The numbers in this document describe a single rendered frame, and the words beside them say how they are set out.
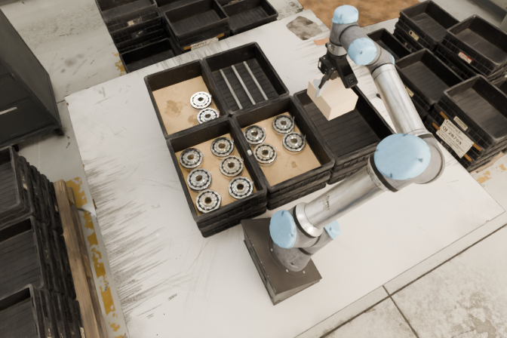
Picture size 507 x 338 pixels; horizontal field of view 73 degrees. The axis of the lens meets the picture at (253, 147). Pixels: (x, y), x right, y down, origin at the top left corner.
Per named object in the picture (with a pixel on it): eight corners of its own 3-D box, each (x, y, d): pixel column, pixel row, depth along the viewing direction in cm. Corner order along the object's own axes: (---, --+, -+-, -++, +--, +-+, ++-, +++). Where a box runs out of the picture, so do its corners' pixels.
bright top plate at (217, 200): (223, 208, 136) (223, 207, 135) (199, 216, 134) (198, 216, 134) (216, 186, 141) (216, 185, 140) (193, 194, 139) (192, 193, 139)
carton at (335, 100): (353, 109, 137) (357, 96, 130) (328, 120, 134) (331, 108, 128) (331, 83, 144) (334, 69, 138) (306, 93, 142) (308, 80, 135)
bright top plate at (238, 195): (256, 194, 138) (256, 193, 138) (232, 202, 137) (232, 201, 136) (247, 173, 144) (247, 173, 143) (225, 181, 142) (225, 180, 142)
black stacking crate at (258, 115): (331, 176, 147) (336, 163, 137) (268, 202, 141) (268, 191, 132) (289, 110, 167) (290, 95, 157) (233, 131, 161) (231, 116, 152)
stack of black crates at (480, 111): (491, 161, 224) (537, 120, 186) (456, 181, 217) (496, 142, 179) (447, 118, 244) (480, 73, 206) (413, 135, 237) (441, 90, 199)
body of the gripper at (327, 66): (333, 62, 132) (339, 37, 122) (346, 76, 128) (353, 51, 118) (316, 69, 131) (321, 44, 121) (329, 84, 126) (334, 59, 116)
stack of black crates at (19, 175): (65, 234, 205) (20, 204, 168) (13, 257, 199) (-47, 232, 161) (53, 181, 225) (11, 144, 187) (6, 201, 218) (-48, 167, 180)
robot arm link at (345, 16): (341, 22, 103) (329, 5, 107) (335, 50, 112) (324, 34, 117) (365, 16, 104) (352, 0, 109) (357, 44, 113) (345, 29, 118)
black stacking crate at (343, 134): (389, 152, 153) (398, 137, 143) (332, 176, 147) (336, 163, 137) (342, 90, 173) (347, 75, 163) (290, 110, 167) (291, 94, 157)
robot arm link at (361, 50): (388, 56, 105) (370, 34, 111) (370, 42, 98) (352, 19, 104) (367, 74, 110) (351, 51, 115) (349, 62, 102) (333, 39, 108)
